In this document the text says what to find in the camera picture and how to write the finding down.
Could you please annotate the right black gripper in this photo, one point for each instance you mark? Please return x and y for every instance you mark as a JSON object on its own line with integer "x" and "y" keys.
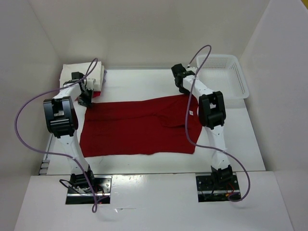
{"x": 184, "y": 91}

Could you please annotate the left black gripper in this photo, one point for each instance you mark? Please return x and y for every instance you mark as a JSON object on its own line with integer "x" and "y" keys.
{"x": 88, "y": 102}

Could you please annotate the pink t shirt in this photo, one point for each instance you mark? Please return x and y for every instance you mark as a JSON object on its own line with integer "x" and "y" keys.
{"x": 96, "y": 94}

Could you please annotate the cream white t shirt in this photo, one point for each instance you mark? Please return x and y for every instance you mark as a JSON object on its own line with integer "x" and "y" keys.
{"x": 97, "y": 73}

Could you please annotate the lavender t shirt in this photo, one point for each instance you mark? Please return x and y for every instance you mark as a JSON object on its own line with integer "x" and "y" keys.
{"x": 104, "y": 77}

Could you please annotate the dark red t shirt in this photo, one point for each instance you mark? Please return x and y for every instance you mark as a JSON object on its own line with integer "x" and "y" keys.
{"x": 141, "y": 127}

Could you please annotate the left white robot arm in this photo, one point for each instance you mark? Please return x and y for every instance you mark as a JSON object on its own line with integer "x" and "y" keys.
{"x": 62, "y": 122}

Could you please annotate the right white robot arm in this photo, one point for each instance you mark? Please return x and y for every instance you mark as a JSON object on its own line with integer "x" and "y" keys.
{"x": 211, "y": 114}

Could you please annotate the white plastic laundry basket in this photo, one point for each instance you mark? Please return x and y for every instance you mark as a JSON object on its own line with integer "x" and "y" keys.
{"x": 221, "y": 72}

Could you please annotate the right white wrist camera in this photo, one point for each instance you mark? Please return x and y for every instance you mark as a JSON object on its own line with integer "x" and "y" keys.
{"x": 191, "y": 69}

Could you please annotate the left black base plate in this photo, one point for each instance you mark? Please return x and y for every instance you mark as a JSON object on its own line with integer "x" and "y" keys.
{"x": 83, "y": 196}

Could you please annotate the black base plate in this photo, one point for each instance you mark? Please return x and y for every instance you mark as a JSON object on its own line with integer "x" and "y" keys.
{"x": 83, "y": 196}
{"x": 207, "y": 192}

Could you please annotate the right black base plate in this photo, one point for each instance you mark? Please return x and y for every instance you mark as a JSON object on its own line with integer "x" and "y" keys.
{"x": 207, "y": 192}

